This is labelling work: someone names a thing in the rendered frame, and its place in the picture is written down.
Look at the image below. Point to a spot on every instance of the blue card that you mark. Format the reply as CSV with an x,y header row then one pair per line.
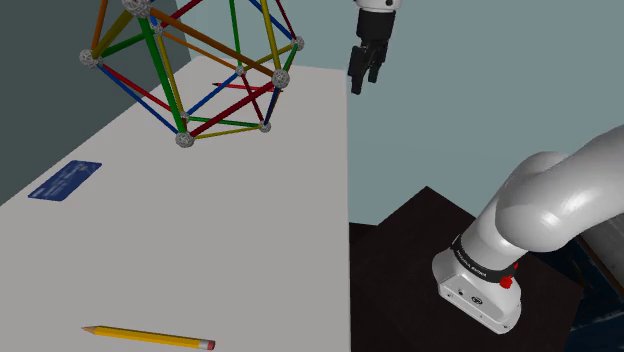
x,y
65,180

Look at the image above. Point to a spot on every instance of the yellow pencil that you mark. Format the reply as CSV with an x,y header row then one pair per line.
x,y
146,337

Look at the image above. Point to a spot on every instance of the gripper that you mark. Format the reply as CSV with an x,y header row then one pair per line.
x,y
374,27

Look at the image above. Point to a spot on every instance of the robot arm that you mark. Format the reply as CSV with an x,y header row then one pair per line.
x,y
546,204

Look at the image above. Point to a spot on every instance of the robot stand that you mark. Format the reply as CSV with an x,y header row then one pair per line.
x,y
404,273

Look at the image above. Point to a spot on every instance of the colourful rod and ball structure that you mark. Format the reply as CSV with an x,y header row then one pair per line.
x,y
195,68

